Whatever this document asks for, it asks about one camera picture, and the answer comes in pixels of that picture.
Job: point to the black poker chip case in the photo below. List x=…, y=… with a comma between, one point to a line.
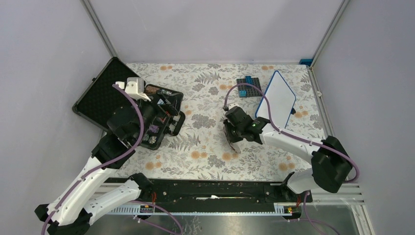
x=108, y=109

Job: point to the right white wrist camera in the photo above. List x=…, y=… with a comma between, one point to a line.
x=232, y=105

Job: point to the blue lego brick stack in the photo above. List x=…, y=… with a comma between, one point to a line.
x=249, y=80

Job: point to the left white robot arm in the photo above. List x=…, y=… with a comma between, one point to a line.
x=76, y=210

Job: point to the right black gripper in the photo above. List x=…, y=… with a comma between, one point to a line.
x=229, y=137

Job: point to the blue framed whiteboard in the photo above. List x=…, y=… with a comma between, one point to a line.
x=281, y=99

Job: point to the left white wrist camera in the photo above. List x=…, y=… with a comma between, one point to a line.
x=134, y=87

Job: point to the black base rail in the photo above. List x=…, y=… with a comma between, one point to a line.
x=189, y=196

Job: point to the floral table mat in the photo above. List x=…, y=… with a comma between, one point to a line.
x=201, y=151

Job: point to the small blue lego brick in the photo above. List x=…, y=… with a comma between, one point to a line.
x=242, y=93

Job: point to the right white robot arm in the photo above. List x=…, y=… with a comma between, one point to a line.
x=329, y=161

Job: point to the blue corner bracket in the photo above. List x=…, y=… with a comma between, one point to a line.
x=306, y=62

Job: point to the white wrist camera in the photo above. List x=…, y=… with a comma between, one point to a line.
x=134, y=87
x=232, y=105

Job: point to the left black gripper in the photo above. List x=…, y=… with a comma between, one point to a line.
x=168, y=107

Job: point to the silver sparkly scrub sponge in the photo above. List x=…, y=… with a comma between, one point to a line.
x=232, y=138

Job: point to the dark grey lego baseplate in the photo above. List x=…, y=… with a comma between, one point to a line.
x=252, y=90

